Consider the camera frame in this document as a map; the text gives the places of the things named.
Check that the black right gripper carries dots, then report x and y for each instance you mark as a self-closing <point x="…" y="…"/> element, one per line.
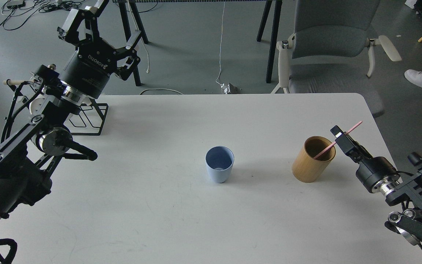
<point x="376" y="174"/>

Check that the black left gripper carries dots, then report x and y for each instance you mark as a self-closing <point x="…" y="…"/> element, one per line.
<point x="88" y="68"/>

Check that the pink chopstick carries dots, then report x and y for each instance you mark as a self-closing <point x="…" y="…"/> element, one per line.
<point x="332" y="144"/>

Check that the blue cup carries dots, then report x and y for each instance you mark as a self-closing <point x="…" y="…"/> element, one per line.
<point x="219" y="162"/>

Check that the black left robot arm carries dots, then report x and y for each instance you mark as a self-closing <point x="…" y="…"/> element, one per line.
<point x="34" y="139"/>

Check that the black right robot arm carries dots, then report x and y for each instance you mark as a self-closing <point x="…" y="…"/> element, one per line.
<point x="408" y="193"/>

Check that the bamboo cylinder holder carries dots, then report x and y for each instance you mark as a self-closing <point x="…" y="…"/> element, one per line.
<point x="306" y="168"/>

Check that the white mug on rack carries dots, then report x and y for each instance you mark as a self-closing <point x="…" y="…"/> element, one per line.
<point x="38" y="105"/>

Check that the grey office chair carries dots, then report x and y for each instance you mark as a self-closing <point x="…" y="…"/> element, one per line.
<point x="332" y="28"/>

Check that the white power plug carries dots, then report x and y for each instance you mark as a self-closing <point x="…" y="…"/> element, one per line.
<point x="228" y="89"/>

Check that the black table legs background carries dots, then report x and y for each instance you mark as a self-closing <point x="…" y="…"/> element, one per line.
<point x="145" y="36"/>

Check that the black wire mug rack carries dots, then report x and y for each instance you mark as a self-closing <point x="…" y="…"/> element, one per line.
<point x="90" y="116"/>

